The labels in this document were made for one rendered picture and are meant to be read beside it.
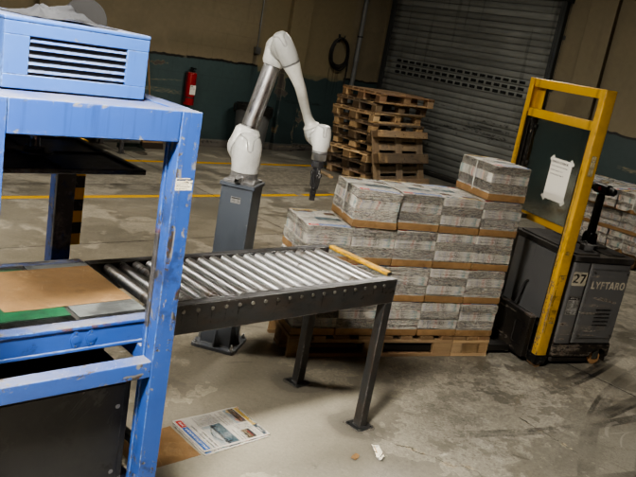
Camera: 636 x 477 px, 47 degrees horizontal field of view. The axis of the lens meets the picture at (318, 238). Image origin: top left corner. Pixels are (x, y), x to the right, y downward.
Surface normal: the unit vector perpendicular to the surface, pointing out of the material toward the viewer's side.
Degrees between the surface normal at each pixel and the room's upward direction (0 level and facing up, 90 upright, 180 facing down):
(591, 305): 90
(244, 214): 90
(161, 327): 90
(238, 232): 90
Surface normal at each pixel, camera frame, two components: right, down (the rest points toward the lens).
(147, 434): 0.65, 0.30
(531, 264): -0.92, -0.06
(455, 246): 0.37, 0.29
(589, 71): -0.74, 0.04
